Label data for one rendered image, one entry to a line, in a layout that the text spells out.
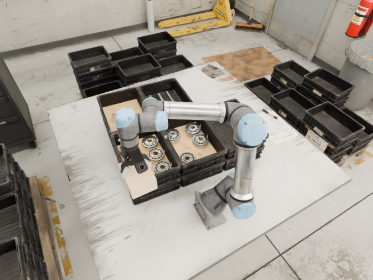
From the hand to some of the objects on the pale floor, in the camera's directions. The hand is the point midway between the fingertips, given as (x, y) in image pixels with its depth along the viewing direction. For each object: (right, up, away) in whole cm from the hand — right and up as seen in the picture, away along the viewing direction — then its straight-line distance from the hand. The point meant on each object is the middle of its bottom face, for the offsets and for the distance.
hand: (137, 174), depth 120 cm
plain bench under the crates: (+19, -32, +120) cm, 126 cm away
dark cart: (-161, +19, +160) cm, 228 cm away
